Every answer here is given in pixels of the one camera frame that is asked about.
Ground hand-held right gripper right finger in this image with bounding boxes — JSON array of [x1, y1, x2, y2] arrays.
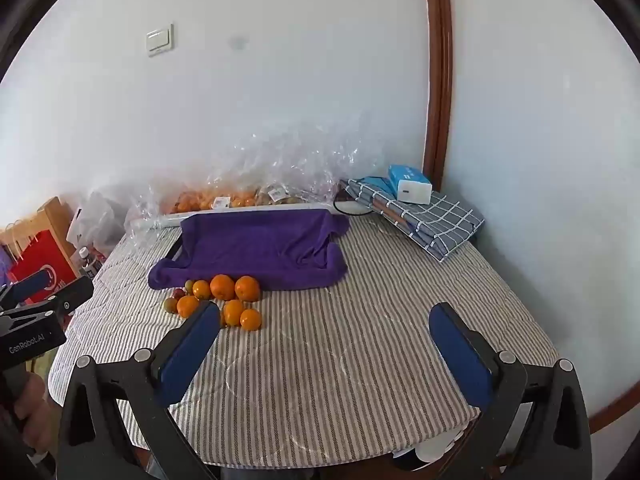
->
[[428, 302, 593, 480]]

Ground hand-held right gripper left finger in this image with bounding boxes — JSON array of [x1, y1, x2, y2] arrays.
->
[[57, 301, 223, 480]]

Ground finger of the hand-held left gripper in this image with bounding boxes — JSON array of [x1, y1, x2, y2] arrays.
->
[[0, 267, 57, 307], [30, 276, 96, 322]]

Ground pile of oranges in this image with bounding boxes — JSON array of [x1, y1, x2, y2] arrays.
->
[[176, 273, 262, 332]]

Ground person's left hand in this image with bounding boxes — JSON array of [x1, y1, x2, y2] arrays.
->
[[0, 374, 53, 461]]

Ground purple bag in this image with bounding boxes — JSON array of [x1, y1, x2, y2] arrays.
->
[[0, 252, 18, 288]]

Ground dark tea bottle white cap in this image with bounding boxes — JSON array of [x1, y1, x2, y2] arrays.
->
[[77, 246, 101, 281]]

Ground red paper bag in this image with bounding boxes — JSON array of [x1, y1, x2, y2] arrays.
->
[[7, 230, 81, 306]]

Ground wooden chair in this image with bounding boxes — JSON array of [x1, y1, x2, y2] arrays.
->
[[0, 196, 76, 261]]

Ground white plastic bag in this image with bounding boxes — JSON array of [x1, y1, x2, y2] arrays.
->
[[67, 187, 131, 256]]

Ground white flat object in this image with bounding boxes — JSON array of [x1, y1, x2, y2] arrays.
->
[[395, 427, 471, 468]]

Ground crumpled clear plastic bag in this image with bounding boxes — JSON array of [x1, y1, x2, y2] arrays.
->
[[300, 122, 387, 202], [124, 182, 173, 241]]

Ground purple towel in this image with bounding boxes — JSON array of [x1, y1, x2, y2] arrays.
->
[[148, 210, 351, 292]]

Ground striped quilt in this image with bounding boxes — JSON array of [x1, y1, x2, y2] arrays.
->
[[50, 210, 558, 471]]

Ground clear bag of oranges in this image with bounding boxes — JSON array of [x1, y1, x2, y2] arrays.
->
[[160, 160, 266, 216]]

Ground brown wooden baseboard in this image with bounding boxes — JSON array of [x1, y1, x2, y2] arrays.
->
[[587, 385, 640, 436]]

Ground blue and white tissue box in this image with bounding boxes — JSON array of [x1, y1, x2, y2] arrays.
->
[[387, 164, 433, 206]]

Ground clear bag of longans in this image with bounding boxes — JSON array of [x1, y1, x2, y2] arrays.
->
[[257, 180, 310, 207]]

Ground clear plastic bags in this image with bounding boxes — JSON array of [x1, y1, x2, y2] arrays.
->
[[157, 202, 347, 231]]

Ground blue packet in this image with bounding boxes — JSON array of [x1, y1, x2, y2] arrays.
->
[[360, 176, 397, 197]]

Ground black cable loop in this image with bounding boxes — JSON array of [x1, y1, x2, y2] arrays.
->
[[332, 199, 381, 217]]

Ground white wall switch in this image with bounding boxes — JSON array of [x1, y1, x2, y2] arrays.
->
[[146, 24, 175, 56]]

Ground brown wooden door frame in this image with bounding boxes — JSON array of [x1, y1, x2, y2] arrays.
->
[[421, 0, 453, 191]]

